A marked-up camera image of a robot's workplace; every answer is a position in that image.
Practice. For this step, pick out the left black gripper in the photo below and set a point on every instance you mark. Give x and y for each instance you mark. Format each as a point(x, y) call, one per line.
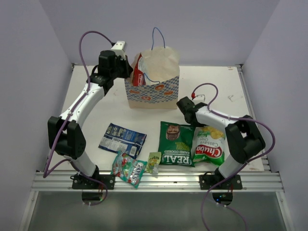
point(128, 69)

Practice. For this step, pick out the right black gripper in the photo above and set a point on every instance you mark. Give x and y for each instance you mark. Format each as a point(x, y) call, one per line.
point(198, 124)

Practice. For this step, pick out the red Chuba chips bag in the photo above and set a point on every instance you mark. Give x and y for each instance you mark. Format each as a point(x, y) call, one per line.
point(140, 70)

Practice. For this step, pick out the checkered paper bag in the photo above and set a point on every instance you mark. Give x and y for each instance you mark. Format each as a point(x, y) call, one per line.
point(162, 78)

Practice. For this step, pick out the green Chuba cassava chips bag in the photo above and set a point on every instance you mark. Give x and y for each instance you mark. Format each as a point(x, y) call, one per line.
point(209, 145)

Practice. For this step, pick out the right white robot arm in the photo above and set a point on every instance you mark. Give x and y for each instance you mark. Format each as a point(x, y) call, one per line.
point(243, 137)

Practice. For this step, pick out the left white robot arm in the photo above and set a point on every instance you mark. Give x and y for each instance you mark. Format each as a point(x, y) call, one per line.
point(65, 131)

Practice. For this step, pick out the green Real chips bag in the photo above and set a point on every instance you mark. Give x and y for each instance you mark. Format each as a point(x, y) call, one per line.
point(175, 144)

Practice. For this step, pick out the small yellow-green candy packet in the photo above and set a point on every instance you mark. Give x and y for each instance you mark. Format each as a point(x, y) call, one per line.
point(153, 162)

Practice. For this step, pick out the blue snack packet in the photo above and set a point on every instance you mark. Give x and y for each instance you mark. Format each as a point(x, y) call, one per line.
point(119, 139)

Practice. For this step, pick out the Fox's candy packet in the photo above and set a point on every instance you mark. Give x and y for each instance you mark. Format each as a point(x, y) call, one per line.
point(128, 169)

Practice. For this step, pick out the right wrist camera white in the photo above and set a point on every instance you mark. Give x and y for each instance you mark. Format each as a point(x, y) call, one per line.
point(198, 97)

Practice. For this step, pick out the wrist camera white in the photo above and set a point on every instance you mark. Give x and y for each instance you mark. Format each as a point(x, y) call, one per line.
point(198, 97)
point(119, 49)

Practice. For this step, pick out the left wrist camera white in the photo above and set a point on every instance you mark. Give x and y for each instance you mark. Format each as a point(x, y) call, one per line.
point(119, 49)

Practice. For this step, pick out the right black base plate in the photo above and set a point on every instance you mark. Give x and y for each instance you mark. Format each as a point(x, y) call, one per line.
point(208, 180)

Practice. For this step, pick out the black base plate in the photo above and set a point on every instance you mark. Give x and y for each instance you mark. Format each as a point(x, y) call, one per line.
point(105, 181)
point(208, 180)

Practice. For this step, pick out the aluminium mounting rail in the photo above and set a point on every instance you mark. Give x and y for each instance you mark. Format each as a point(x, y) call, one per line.
point(59, 181)

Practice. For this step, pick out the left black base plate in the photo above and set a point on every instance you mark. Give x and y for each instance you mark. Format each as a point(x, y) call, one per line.
point(105, 181)

